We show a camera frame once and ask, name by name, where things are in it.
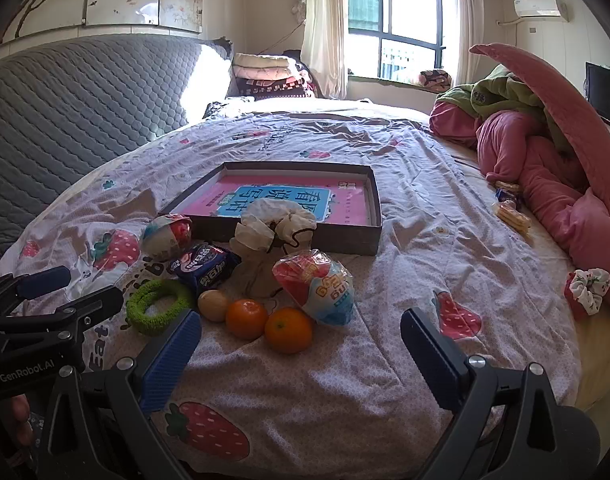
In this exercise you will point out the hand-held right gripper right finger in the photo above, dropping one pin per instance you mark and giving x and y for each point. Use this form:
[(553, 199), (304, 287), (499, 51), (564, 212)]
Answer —
[(430, 355)]

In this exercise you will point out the orange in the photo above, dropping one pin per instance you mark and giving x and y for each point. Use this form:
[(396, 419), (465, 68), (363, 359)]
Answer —
[(246, 319), (288, 331)]

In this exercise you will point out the yellow wafer packet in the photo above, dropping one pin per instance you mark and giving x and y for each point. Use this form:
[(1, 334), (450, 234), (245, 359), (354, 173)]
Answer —
[(507, 185), (512, 217)]

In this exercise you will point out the large toy egg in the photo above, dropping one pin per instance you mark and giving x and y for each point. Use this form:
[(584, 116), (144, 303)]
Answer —
[(315, 285)]

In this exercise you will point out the shallow brown cardboard box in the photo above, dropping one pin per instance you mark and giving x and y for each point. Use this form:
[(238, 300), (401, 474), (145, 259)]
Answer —
[(335, 241)]

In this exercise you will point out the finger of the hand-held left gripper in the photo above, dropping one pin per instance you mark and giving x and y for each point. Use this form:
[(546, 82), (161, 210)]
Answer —
[(42, 282), (97, 305)]

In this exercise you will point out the dark blue snack packet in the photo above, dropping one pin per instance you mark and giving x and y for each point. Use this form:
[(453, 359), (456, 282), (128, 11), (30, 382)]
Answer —
[(202, 266)]

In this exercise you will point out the white air conditioner pipe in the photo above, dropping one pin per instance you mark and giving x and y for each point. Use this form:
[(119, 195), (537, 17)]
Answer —
[(507, 22)]

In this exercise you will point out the cream curtain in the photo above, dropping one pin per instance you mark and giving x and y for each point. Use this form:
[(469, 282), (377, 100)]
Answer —
[(325, 30), (467, 20)]

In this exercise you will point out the beige egg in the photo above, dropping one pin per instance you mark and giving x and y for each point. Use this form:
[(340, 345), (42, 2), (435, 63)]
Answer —
[(213, 306)]

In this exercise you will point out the pink curved cushion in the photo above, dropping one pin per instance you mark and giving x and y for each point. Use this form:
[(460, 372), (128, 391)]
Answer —
[(560, 105)]

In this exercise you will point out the small blue candy packet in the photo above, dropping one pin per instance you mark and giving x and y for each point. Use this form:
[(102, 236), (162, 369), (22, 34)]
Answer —
[(512, 197)]

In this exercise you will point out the dark framed window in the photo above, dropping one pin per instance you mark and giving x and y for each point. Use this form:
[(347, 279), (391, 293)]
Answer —
[(385, 35)]

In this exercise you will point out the white air conditioner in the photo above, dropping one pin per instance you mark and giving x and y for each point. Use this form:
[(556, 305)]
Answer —
[(540, 8)]

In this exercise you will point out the small toy egg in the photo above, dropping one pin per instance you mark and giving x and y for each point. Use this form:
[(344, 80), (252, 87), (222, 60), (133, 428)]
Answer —
[(165, 237)]

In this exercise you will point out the floral blanket on windowsill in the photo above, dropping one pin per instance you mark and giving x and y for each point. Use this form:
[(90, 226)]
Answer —
[(435, 80)]

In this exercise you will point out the grey quilted headboard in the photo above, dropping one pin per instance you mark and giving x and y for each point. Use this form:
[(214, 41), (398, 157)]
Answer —
[(60, 125)]

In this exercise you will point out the stack of folded blankets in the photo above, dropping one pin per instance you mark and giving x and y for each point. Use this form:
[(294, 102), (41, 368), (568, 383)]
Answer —
[(270, 87)]

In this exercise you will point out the person's left hand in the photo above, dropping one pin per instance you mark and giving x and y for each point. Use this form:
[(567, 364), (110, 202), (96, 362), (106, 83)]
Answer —
[(21, 420)]

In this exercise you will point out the strawberry print scrunchie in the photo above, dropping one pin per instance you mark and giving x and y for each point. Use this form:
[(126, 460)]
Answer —
[(587, 290)]

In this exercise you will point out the cream folded blanket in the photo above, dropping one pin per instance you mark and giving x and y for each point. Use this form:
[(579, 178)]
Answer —
[(262, 64)]

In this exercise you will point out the black television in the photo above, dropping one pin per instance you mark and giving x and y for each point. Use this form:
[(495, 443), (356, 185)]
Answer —
[(605, 95)]

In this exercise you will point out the pink blanket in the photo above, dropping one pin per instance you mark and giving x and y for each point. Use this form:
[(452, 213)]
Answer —
[(535, 170)]

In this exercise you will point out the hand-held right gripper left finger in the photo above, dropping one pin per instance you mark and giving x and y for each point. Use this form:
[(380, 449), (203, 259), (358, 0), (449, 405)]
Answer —
[(167, 360)]

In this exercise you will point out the cream bed sheet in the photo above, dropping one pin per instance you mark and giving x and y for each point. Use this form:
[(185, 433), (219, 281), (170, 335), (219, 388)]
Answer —
[(550, 260)]

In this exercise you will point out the green blanket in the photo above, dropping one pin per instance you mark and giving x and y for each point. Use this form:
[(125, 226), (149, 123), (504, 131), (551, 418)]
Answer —
[(505, 92)]

